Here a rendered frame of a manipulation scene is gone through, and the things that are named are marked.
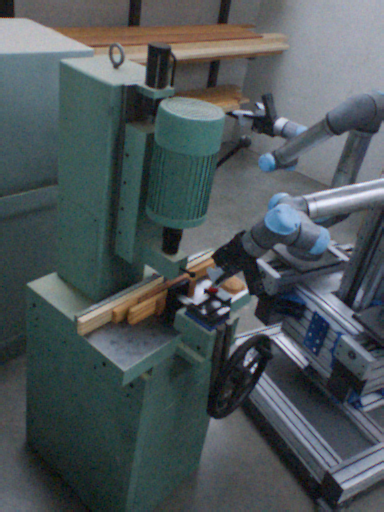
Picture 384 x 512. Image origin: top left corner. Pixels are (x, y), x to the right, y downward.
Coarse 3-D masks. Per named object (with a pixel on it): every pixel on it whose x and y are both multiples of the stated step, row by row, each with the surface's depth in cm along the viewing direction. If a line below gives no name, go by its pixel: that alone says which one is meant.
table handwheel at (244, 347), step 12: (252, 336) 151; (264, 336) 154; (240, 348) 147; (228, 360) 145; (252, 360) 159; (264, 360) 165; (228, 372) 144; (240, 372) 155; (216, 384) 145; (240, 384) 154; (252, 384) 167; (216, 396) 146; (240, 396) 166; (216, 408) 150; (228, 408) 161
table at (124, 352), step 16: (240, 304) 178; (144, 320) 157; (160, 320) 158; (80, 336) 148; (96, 336) 148; (112, 336) 149; (128, 336) 150; (144, 336) 151; (160, 336) 152; (176, 336) 154; (96, 352) 145; (112, 352) 144; (128, 352) 145; (144, 352) 146; (160, 352) 150; (176, 352) 156; (192, 352) 153; (112, 368) 142; (128, 368) 140; (144, 368) 147
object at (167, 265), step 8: (152, 240) 163; (160, 240) 164; (144, 248) 162; (152, 248) 159; (160, 248) 160; (144, 256) 163; (152, 256) 160; (160, 256) 158; (168, 256) 157; (176, 256) 158; (184, 256) 158; (152, 264) 162; (160, 264) 159; (168, 264) 157; (176, 264) 156; (184, 264) 160; (160, 272) 160; (168, 272) 158; (176, 272) 159; (184, 272) 163
